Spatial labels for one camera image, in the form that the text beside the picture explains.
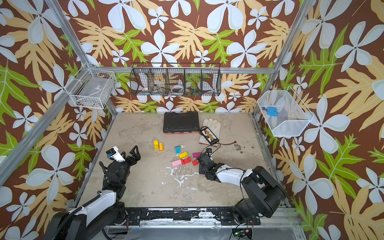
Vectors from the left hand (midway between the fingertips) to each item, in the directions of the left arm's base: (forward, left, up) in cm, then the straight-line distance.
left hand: (130, 147), depth 83 cm
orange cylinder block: (+9, -15, -14) cm, 22 cm away
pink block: (-3, -26, -14) cm, 29 cm away
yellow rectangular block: (+3, -30, -14) cm, 33 cm away
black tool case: (+26, -29, -8) cm, 40 cm away
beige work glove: (+26, -53, -14) cm, 61 cm away
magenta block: (+3, -38, -14) cm, 41 cm away
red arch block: (-1, -32, -14) cm, 35 cm away
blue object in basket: (+18, -82, +12) cm, 85 cm away
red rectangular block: (-2, -37, -14) cm, 40 cm away
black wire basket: (+43, -25, +16) cm, 52 cm away
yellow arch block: (+11, -11, -14) cm, 21 cm away
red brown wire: (+14, -66, -15) cm, 69 cm away
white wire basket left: (+29, +24, +19) cm, 42 cm away
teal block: (+7, -26, -14) cm, 30 cm away
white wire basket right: (+9, -88, +17) cm, 90 cm away
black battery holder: (+17, -48, -12) cm, 52 cm away
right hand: (-5, -42, -14) cm, 45 cm away
